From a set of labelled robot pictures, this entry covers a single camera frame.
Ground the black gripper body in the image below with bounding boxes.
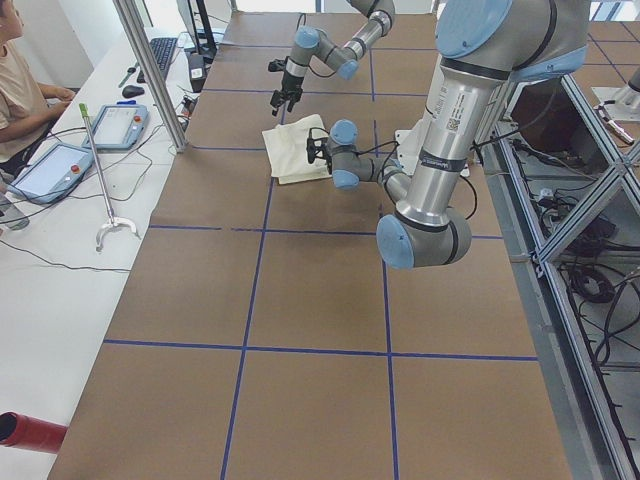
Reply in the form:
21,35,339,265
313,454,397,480
305,127,332,173
268,57,304,103

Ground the cream long-sleeve printed shirt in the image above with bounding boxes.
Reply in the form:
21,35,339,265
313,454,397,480
262,114,330,185

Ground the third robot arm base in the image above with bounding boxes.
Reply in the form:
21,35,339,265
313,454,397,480
592,69,639,123

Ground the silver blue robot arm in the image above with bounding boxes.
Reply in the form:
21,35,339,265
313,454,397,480
268,0,396,116
306,1,590,269

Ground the black power adapter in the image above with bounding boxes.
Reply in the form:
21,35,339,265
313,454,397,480
188,53,207,93

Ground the black monitor stand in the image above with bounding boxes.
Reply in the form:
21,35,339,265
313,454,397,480
193,0,218,64

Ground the black keyboard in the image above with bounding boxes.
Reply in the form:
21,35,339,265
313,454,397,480
149,37,178,79

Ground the black computer mouse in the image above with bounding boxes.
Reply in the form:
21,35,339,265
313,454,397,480
121,85,145,99

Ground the far blue teach pendant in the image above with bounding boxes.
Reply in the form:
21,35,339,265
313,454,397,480
91,102,149,152

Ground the blue teach pendant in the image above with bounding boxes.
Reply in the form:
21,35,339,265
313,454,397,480
91,102,149,152
8,143,94,204

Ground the metal reacher grabber tool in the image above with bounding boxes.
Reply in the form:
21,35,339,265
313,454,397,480
79,103,140,252

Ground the near blue teach pendant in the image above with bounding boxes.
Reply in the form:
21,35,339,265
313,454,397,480
8,143,94,204

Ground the person in beige shirt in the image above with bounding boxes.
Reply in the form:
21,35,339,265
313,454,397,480
1,1,75,176

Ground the red cylinder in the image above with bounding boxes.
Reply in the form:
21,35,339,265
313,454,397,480
1,412,67,454

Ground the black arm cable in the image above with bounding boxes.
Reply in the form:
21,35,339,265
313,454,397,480
297,12,341,79
307,127,479,221

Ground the white camera pole base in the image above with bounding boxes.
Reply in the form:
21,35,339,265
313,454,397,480
396,117,476,175

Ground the aluminium frame post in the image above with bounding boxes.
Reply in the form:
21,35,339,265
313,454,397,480
113,0,187,153

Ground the aluminium side frame rail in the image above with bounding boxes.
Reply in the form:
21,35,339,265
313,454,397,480
476,63,639,479

